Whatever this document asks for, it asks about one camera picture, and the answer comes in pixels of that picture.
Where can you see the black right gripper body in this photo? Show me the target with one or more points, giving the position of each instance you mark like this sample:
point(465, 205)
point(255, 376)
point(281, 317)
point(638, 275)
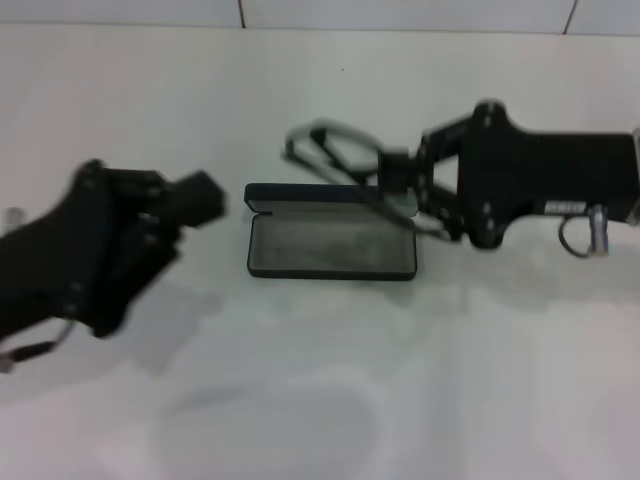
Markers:
point(550, 170)

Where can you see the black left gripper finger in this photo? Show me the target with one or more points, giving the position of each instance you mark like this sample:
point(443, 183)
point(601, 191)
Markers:
point(160, 242)
point(195, 197)

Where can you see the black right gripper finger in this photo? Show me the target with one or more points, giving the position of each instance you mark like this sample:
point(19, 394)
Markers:
point(395, 170)
point(445, 210)

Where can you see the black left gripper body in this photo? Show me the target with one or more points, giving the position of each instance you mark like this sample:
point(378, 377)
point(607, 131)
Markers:
point(60, 260)

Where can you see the black glasses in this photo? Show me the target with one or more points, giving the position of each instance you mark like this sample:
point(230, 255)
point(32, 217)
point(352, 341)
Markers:
point(325, 150)

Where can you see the black glasses case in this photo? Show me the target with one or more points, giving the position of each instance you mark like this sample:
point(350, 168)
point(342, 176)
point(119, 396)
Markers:
point(330, 250)

